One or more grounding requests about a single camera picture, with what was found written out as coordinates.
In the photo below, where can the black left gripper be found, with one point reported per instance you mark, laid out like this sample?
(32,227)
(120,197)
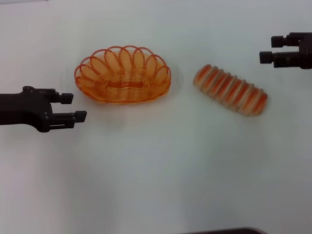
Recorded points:
(22,109)

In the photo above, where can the striped orange bread loaf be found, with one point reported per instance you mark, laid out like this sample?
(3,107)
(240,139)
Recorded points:
(229,90)

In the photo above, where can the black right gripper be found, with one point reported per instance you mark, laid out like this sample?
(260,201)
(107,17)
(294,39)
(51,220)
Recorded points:
(306,53)

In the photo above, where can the dark rounded robot base edge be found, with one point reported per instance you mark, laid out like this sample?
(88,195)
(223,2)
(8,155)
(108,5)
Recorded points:
(224,231)

